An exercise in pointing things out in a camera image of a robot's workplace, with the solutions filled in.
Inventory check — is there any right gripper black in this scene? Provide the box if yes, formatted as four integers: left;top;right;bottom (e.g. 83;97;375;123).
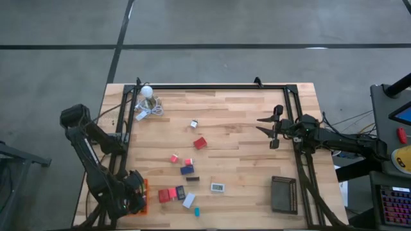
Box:
256;104;298;150

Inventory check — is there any orange plastic basket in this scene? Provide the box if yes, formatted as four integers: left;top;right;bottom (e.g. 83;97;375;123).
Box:
127;178;150;217

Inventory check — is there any red multi-port charger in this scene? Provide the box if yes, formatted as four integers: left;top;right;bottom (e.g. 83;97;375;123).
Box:
157;188;170;204

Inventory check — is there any red cube charger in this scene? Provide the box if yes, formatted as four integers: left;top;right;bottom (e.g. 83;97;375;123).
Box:
193;137;208;151

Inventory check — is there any light grey digital thermometer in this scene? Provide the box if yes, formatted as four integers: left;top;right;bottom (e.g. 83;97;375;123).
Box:
182;192;196;209

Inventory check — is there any dark grey plastic basket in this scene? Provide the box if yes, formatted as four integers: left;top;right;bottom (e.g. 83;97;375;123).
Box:
270;175;299;215

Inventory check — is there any white light bulb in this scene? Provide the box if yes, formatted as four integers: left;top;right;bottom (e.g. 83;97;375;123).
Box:
140;85;158;109

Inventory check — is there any dark grey equipment cart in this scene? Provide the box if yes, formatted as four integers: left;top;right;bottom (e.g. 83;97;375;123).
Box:
369;83;411;231

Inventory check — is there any grey metal stand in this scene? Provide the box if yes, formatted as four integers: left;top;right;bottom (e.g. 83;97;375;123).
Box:
0;141;52;231

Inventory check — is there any tablet with blue screen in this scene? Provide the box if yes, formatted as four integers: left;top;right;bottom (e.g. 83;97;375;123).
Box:
388;101;411;126

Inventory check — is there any black pole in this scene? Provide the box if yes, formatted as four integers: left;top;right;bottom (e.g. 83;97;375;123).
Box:
383;73;411;98

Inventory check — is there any yellow round object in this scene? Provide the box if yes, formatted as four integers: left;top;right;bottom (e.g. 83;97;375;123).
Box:
391;144;411;176

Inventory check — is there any backlit keyboard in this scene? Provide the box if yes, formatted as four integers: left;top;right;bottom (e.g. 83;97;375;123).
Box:
380;185;411;227

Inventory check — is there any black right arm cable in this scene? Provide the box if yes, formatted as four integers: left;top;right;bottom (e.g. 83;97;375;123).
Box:
322;111;341;134

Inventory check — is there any black aluminium table frame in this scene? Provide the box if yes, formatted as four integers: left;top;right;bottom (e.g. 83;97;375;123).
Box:
98;83;348;230

